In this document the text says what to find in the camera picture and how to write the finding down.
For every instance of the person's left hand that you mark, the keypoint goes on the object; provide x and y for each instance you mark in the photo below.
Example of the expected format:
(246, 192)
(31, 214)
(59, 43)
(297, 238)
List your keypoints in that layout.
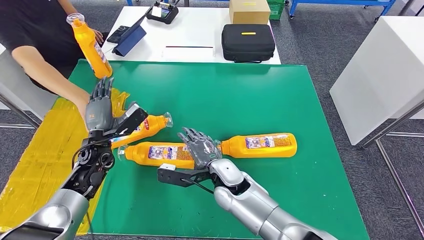
(98, 35)

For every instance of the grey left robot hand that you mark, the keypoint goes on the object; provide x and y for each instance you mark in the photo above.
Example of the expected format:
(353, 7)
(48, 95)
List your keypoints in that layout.
(99, 112)

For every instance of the person's right hand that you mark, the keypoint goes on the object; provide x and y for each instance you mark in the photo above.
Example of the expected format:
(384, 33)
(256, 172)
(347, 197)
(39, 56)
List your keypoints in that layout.
(82, 107)

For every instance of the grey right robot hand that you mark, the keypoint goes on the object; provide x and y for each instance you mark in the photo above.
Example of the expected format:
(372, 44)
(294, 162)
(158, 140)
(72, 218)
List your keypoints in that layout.
(203, 150)

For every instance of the orange bottle with clear cap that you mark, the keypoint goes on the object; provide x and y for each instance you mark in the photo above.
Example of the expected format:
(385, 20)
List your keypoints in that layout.
(87, 43)
(155, 124)
(139, 155)
(238, 149)

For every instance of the black smartphone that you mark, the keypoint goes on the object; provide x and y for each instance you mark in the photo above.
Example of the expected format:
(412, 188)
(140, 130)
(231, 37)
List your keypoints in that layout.
(117, 34)

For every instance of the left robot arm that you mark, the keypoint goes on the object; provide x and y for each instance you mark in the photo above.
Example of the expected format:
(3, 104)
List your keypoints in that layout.
(82, 179)

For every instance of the person's left forearm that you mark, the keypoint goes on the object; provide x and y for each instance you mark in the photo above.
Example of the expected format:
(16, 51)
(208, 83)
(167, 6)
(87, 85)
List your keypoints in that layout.
(68, 6)

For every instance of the person's right forearm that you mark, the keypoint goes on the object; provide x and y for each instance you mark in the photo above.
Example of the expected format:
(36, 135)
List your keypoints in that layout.
(43, 71)

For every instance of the tablet in blue case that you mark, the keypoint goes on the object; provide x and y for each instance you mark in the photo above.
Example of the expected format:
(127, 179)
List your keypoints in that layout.
(132, 38)

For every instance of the blue metal leg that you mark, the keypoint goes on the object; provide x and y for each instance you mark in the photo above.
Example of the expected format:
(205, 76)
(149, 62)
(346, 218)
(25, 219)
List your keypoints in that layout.
(130, 2)

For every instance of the green table mat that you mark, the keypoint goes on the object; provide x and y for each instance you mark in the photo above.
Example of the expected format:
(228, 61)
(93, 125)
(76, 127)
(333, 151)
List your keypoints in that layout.
(232, 99)

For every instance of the white table with metal legs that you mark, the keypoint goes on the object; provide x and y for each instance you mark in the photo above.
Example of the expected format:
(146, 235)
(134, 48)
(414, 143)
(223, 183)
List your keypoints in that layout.
(16, 96)
(381, 69)

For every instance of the yellow tape patch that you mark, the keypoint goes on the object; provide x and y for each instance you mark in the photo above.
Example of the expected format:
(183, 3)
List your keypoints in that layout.
(39, 159)

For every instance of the person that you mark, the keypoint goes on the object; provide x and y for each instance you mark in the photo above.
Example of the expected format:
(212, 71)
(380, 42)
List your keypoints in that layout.
(33, 23)

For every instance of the black handheld controller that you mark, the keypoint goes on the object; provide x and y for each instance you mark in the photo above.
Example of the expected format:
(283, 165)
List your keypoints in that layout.
(162, 13)

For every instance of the white rectangular desk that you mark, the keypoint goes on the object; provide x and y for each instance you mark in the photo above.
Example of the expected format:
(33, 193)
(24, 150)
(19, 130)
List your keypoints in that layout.
(188, 31)

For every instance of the thin dark strip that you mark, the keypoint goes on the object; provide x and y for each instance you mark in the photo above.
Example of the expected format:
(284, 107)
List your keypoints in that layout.
(188, 47)

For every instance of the black zip carrying case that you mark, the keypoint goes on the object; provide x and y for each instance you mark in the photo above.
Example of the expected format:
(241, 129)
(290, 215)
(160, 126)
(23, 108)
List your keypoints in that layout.
(247, 44)

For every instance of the brown cardboard box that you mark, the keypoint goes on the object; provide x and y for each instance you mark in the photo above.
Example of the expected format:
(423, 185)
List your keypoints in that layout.
(249, 12)

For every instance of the green plastic crate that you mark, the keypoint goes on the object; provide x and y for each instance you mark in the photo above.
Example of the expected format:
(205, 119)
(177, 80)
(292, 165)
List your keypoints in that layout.
(276, 9)

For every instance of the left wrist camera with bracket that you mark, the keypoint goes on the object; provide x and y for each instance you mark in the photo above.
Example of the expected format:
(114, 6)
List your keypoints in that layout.
(134, 117)

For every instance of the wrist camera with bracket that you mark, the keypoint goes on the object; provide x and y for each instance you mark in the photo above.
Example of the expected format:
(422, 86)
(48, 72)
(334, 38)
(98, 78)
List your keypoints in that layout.
(179, 175)
(134, 117)

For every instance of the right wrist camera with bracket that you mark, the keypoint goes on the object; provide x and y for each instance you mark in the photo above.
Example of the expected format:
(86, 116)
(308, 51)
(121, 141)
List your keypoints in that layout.
(179, 175)

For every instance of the blue metal frame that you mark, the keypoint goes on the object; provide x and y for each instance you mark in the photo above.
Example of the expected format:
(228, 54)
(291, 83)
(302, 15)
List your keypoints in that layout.
(331, 1)

